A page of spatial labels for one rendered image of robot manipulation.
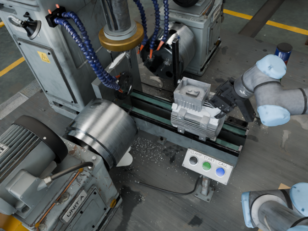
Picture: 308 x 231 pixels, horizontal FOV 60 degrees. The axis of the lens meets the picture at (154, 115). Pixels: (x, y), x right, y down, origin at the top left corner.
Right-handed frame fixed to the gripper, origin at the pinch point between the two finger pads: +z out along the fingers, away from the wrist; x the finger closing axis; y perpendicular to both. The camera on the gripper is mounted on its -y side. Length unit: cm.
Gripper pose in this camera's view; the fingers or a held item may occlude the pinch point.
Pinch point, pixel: (213, 116)
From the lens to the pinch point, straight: 106.9
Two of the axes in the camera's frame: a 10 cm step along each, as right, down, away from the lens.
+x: -4.9, 7.0, -5.2
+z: -3.6, 3.8, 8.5
